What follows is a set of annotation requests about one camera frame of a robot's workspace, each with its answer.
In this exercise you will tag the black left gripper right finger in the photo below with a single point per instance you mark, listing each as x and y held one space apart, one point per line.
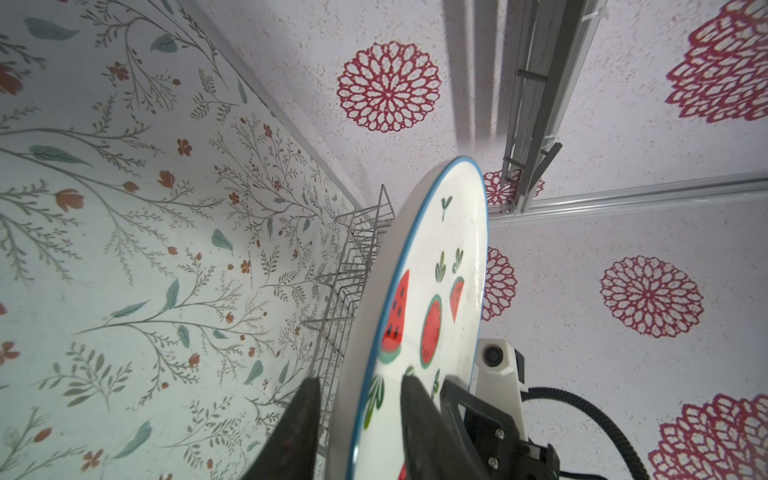
431 449

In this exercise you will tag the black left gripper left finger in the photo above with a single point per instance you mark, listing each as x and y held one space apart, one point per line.
290 452

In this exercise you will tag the grey wall shelf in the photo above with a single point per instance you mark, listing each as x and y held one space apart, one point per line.
545 49

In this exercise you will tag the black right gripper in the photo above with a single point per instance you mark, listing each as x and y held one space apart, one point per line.
488 422

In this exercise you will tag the white round floral plate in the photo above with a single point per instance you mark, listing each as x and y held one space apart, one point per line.
419 316

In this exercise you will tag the metal wire dish rack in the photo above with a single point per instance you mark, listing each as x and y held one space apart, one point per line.
364 231

